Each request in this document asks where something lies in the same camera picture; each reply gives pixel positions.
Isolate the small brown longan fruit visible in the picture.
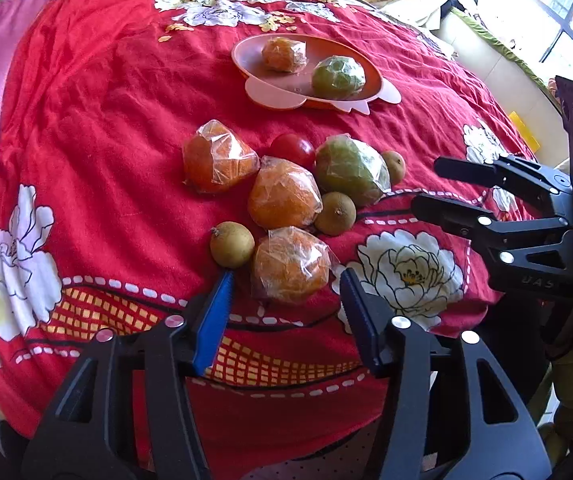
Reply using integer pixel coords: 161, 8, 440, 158
315, 192, 357, 236
381, 151, 407, 186
209, 221, 255, 269

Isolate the orange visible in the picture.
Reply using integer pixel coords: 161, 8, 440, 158
182, 119, 260, 193
252, 226, 337, 304
247, 156, 323, 230
262, 37, 308, 73

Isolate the green fruit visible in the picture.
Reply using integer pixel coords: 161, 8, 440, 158
311, 55, 367, 100
314, 133, 392, 207

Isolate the red tomato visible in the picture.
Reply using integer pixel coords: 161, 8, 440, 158
268, 133, 316, 170

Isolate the yellow paper bag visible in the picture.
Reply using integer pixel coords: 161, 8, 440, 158
509, 110, 541, 154

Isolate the cream sofa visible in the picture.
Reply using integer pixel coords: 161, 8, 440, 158
437, 0, 570, 167

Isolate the red floral bedspread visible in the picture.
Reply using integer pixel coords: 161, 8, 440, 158
0, 0, 539, 480

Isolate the pink crab-shaped plastic plate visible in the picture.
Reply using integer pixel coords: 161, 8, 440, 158
231, 34, 401, 115

